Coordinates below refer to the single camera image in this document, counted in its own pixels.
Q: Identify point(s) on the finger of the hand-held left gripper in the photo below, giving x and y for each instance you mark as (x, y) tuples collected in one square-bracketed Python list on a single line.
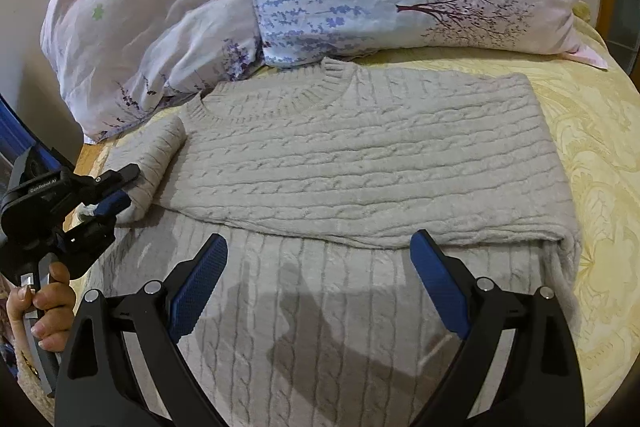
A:
[(112, 203), (90, 239)]

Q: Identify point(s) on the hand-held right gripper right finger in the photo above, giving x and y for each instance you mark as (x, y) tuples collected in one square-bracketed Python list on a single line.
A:
[(440, 287)]

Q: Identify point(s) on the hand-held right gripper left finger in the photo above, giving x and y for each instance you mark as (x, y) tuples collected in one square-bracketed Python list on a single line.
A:
[(200, 287)]

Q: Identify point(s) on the person's left hand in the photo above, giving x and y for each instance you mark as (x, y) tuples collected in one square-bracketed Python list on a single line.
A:
[(50, 302)]

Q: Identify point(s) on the blue strip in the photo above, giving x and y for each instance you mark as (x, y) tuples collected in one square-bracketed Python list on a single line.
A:
[(30, 139)]

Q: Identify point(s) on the pink floral pillow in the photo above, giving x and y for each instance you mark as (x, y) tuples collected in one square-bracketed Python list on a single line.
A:
[(150, 22)]

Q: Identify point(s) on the yellow patterned bed sheet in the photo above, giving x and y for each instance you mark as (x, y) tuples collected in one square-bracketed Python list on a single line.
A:
[(590, 132)]

